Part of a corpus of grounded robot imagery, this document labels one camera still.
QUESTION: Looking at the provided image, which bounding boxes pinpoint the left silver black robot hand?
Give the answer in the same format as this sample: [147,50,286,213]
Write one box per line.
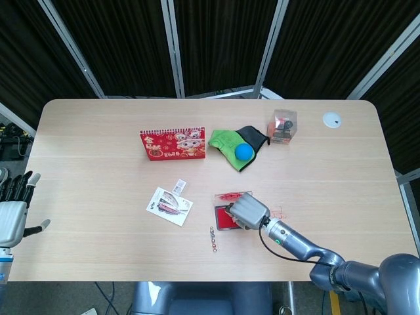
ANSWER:
[0,170,51,247]

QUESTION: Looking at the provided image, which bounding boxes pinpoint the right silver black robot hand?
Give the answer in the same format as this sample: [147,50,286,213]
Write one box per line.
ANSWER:
[225,192,272,231]

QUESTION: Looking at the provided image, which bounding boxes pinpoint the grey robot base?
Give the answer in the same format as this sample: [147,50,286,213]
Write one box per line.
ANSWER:
[130,281,274,315]

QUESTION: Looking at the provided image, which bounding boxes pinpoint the red desk calendar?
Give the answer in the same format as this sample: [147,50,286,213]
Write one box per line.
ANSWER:
[139,127,207,161]

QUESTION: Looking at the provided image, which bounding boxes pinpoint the red ink pad case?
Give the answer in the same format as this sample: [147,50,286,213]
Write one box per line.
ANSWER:
[214,191,254,231]

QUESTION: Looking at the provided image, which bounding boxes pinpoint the blue ball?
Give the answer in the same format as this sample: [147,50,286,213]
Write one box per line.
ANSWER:
[234,143,255,162]

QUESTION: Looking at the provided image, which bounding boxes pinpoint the green microfibre cloth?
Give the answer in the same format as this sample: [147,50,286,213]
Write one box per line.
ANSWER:
[207,129,256,172]

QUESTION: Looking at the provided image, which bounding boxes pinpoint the black cloth pouch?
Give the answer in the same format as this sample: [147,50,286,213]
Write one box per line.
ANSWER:
[236,125,271,155]

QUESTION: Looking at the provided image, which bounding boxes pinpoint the illustrated white postcard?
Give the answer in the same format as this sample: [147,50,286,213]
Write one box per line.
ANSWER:
[145,186,194,227]

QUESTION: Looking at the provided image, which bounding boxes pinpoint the clear plastic toy box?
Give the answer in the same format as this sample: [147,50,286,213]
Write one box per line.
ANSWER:
[266,109,299,145]

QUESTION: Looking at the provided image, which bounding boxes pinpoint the metal table leg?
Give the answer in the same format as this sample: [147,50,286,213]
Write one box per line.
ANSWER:
[287,281,297,315]

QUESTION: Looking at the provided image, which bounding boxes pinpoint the black fabric partition panel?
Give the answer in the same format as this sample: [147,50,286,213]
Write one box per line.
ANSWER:
[172,0,280,96]
[264,0,411,100]
[0,0,101,132]
[51,0,182,98]
[360,12,420,177]

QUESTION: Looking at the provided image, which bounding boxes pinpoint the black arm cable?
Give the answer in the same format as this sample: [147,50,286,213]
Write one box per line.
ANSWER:
[259,224,324,264]

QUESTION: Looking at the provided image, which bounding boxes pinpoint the string of coloured beads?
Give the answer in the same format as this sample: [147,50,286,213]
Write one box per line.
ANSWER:
[209,225,219,253]

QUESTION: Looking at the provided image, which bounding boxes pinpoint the dark equipment with cables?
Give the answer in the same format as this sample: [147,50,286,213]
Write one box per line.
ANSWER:
[0,121,35,160]

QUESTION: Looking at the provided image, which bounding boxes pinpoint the white cable grommet cap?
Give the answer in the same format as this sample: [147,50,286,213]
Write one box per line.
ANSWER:
[322,112,343,128]

